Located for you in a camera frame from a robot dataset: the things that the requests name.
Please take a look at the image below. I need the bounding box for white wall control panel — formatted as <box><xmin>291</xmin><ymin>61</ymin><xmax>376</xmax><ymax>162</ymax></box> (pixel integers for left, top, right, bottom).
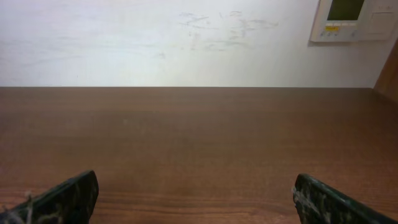
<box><xmin>309</xmin><ymin>0</ymin><xmax>397</xmax><ymax>42</ymax></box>

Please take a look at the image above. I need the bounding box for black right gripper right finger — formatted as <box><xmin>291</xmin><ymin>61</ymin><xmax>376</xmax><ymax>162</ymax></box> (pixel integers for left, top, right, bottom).
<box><xmin>292</xmin><ymin>174</ymin><xmax>397</xmax><ymax>224</ymax></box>

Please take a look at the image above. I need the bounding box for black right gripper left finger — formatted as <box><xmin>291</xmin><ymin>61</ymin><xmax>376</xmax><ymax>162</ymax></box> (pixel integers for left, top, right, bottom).
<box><xmin>1</xmin><ymin>170</ymin><xmax>99</xmax><ymax>224</ymax></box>

